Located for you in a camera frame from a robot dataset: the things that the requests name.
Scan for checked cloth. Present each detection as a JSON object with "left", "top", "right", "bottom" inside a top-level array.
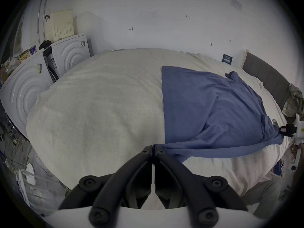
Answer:
[{"left": 282, "top": 83, "right": 304, "bottom": 118}]

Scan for bed with beige sheet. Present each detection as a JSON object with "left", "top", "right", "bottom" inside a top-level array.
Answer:
[{"left": 26, "top": 48, "right": 289, "bottom": 211}]

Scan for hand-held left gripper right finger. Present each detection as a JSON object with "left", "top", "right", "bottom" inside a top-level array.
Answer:
[{"left": 154, "top": 145, "right": 248, "bottom": 226}]

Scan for person's legs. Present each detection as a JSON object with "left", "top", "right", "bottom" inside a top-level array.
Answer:
[{"left": 242, "top": 172, "right": 296, "bottom": 219}]

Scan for person's right hand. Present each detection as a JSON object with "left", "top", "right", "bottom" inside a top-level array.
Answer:
[{"left": 293, "top": 143, "right": 304, "bottom": 164}]

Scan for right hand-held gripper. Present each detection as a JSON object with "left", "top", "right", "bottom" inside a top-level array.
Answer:
[{"left": 272, "top": 114, "right": 304, "bottom": 144}]

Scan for grey padded headboard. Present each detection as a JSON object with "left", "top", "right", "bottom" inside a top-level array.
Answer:
[{"left": 242, "top": 52, "right": 295, "bottom": 111}]

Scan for blue shirt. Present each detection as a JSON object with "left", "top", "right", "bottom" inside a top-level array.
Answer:
[{"left": 153, "top": 66, "right": 284, "bottom": 164}]

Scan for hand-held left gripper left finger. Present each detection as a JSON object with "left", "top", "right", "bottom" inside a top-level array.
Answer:
[{"left": 58, "top": 146, "right": 153, "bottom": 228}]

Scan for white washing machine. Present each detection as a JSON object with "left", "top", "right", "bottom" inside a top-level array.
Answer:
[
  {"left": 0, "top": 45, "right": 54, "bottom": 140},
  {"left": 38, "top": 9, "right": 92, "bottom": 83}
]

